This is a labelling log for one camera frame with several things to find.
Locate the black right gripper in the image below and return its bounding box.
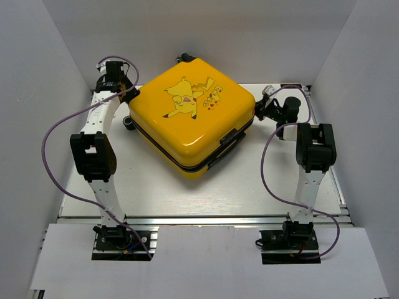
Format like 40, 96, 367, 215
246, 98, 284, 122

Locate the yellow hard-shell suitcase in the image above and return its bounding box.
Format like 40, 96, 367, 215
128, 53, 255, 179

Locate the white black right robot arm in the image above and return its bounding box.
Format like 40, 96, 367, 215
255, 95, 337, 249

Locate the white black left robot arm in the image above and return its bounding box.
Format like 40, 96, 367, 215
70, 60, 137, 250

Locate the white foreground board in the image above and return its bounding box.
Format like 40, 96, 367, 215
31, 224, 388, 298

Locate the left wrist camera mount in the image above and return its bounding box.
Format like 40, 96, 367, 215
96, 61, 106, 75

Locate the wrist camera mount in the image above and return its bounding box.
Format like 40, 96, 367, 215
262, 85, 276, 102
96, 61, 106, 75

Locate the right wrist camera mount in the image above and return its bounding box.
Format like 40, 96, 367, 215
262, 85, 276, 102

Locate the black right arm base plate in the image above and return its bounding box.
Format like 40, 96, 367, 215
255, 229, 321, 265

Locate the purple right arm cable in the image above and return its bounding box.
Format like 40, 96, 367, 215
260, 84, 341, 260

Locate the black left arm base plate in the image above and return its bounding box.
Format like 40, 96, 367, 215
91, 225, 158, 262

